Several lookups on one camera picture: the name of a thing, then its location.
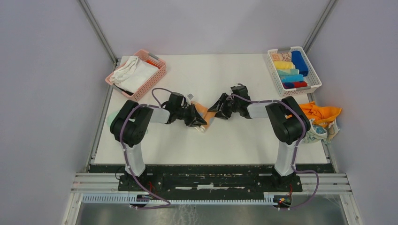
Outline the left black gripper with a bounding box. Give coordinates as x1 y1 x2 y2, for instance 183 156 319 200
176 104 207 128

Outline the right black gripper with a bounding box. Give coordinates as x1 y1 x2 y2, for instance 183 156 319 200
208 92 240 120

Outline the orange polka dot towel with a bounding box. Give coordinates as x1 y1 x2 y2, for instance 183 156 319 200
191 101 216 133

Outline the bright orange towel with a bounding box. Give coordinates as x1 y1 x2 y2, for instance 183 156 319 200
299 101 342 128

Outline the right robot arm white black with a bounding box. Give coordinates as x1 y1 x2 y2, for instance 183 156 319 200
208 84 311 191

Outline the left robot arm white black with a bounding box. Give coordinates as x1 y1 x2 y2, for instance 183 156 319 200
110 92 207 191

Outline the red item in basket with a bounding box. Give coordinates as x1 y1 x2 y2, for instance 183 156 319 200
146 60 158 68

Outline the red blue rolled towel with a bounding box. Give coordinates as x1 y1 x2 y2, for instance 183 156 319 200
283 81 308 89

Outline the white cloth in basket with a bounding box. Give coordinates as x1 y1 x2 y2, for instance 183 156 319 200
109 56 159 93

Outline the yellow rolled towel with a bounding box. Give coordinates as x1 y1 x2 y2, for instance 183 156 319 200
273 61 296 70

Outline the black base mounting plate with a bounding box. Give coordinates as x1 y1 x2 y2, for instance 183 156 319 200
88 164 303 201

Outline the light blue rolled towel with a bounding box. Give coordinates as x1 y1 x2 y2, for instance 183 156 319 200
279 74 304 83

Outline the teal rolled towel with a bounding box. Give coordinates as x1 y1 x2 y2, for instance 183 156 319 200
276 69 299 76

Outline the mint green folded towel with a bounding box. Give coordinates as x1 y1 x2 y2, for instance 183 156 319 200
106 112 118 127

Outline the beige printed rolled towel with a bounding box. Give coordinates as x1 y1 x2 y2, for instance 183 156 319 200
270 52 292 61

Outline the dark blue rolled towel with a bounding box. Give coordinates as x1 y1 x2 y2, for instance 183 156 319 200
291 51 309 77

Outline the white plastic basket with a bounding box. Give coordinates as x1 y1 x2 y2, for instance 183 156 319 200
266 46 322 97

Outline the patterned white blue towel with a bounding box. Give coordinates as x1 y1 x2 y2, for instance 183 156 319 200
302 119 340 143

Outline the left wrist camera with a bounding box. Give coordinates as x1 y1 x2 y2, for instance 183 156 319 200
184 93 194 105

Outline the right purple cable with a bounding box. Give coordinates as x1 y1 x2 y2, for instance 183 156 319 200
228 83 320 211

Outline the white slotted cable duct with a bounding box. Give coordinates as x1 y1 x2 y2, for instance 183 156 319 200
82 194 277 206

